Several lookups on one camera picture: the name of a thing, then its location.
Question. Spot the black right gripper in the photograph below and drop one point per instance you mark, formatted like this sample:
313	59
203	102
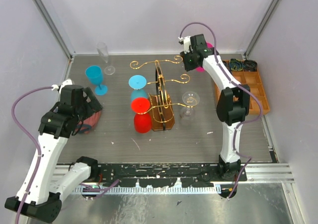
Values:
188	66

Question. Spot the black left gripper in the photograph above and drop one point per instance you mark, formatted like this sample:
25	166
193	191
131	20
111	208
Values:
93	106

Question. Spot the pink wine glass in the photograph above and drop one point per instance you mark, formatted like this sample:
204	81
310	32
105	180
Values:
206	56

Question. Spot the light blue wine glass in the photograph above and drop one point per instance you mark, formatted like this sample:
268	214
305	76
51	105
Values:
95	76
137	83

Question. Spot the clear wine glass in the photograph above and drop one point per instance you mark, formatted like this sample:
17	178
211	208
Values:
103	53
187	113

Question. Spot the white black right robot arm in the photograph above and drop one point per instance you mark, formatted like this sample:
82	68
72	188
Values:
233	103

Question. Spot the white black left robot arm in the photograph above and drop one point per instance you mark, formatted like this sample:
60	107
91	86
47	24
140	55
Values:
38	197

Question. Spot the clear front wine glass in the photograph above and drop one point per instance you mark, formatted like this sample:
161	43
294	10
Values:
187	113

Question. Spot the red wine glass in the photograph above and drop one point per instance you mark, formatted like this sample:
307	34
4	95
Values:
142	119

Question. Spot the folded red t-shirt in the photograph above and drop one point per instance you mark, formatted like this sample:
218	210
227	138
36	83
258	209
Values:
88	124

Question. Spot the dark rubber bands pile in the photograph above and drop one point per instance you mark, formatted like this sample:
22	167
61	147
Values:
235	65

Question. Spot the wooden compartment tray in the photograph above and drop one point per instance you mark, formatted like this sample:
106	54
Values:
253	80

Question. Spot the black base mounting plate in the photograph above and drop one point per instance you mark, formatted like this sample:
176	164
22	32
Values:
159	174

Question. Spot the gold wire wine glass rack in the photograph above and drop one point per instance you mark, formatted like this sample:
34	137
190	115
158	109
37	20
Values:
161	105

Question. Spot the left aluminium corner post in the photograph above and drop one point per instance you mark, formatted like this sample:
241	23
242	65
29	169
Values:
52	26

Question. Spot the aluminium corner post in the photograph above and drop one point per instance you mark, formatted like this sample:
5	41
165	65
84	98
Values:
261	27
52	26

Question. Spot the right aluminium corner post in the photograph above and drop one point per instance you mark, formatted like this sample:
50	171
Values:
261	27

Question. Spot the aluminium front rail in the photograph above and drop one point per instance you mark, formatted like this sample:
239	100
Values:
252	174

